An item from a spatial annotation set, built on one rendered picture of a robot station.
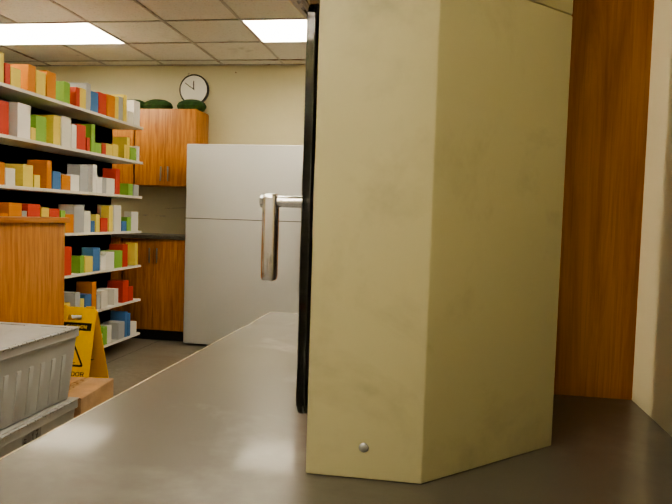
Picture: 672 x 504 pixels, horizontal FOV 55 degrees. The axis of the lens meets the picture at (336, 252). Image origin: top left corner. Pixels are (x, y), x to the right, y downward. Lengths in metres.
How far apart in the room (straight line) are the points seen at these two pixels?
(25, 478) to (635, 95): 0.88
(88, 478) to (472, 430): 0.37
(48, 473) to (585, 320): 0.71
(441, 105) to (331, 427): 0.32
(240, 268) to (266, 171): 0.88
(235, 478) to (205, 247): 5.24
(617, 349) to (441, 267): 0.46
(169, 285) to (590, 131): 5.39
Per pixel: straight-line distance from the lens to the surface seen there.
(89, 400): 3.50
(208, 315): 5.89
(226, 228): 5.78
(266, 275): 0.67
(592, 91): 1.01
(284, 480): 0.64
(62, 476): 0.68
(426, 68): 0.61
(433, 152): 0.60
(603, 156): 1.00
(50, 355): 3.04
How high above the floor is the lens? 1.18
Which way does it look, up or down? 3 degrees down
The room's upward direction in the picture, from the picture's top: 2 degrees clockwise
